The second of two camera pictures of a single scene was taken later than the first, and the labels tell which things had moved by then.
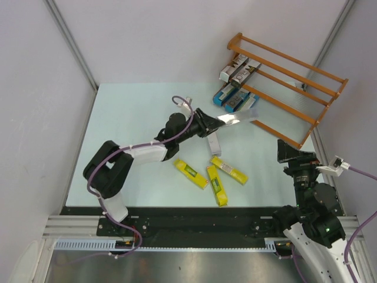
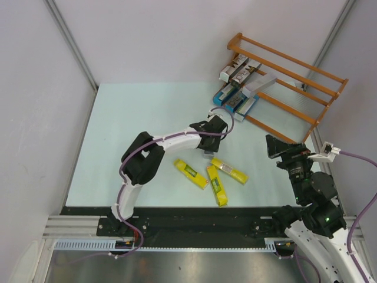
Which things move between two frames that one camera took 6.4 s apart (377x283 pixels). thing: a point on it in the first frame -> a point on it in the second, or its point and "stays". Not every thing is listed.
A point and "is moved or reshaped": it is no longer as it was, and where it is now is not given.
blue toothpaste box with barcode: (224, 93) stays
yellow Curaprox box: (192, 174) stays
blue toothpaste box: (250, 102) stays
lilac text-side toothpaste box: (231, 118) -> (260, 81)
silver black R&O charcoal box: (225, 74) stays
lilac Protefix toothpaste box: (214, 141) is moved or reshaped
